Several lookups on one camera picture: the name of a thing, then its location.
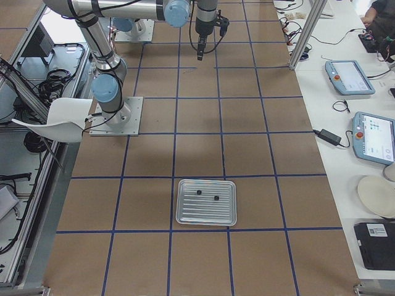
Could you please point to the blue teach pendant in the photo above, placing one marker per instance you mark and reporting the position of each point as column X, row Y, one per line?
column 373, row 138
column 348, row 78

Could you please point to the ribbed metal tray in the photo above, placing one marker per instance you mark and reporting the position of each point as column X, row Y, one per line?
column 203, row 209

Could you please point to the aluminium frame post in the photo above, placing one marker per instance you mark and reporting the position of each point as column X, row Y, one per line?
column 311, row 21

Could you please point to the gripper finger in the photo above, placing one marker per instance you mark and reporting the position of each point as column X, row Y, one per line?
column 200, row 48

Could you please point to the white plastic chair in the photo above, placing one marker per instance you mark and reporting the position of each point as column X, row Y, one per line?
column 65, row 122

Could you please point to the black power adapter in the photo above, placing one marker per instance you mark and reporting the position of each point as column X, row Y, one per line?
column 328, row 136

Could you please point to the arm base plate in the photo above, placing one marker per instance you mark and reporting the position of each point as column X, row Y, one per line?
column 125, row 122
column 128, row 30

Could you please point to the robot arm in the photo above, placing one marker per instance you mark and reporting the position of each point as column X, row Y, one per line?
column 205, row 12
column 107, row 87

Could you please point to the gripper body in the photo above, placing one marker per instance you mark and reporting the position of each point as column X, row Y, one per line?
column 203, row 28

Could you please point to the black laptop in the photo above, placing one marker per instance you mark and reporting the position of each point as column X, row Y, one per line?
column 376, row 245

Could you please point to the beige round plate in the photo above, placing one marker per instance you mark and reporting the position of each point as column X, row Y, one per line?
column 377, row 194

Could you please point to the person at desk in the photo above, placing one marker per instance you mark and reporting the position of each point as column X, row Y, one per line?
column 379, row 19

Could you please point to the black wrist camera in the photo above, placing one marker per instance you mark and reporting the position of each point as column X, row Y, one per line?
column 223, row 23

